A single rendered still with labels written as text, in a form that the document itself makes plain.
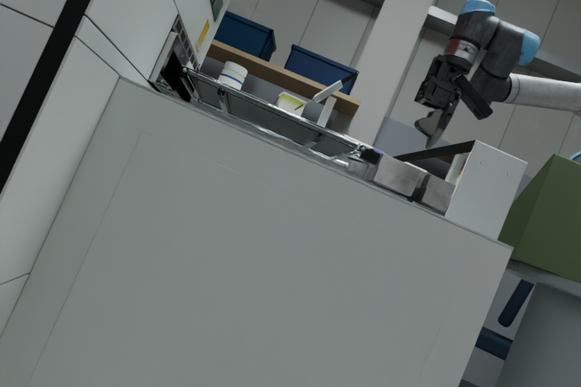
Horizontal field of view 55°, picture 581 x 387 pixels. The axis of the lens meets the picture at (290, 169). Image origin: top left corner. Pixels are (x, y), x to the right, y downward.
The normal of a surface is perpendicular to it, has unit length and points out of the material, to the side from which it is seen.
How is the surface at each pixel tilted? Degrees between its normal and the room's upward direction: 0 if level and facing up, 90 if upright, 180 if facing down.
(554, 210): 90
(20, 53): 90
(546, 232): 90
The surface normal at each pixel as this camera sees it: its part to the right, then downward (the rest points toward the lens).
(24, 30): 0.08, -0.03
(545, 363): -0.53, -0.28
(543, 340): -0.70, -0.34
